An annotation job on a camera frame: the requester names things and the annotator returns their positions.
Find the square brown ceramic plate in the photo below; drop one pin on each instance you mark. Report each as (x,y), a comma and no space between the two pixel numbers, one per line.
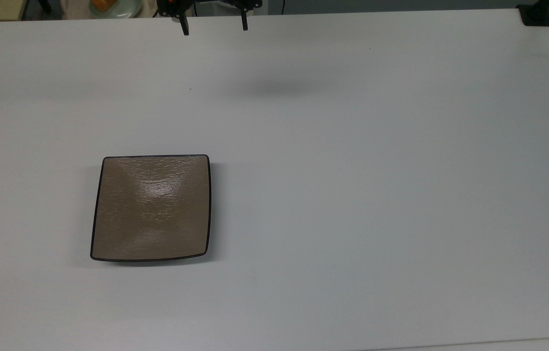
(152,209)

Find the black clamp camera pole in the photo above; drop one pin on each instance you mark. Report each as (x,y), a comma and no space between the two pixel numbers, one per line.
(536,15)

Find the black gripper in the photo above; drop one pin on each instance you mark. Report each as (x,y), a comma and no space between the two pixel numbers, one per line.
(208,1)

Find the orange food piece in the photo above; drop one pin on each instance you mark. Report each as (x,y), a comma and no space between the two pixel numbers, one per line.
(103,4)

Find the pale green bowl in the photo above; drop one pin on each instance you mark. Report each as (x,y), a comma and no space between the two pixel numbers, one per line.
(125,9)

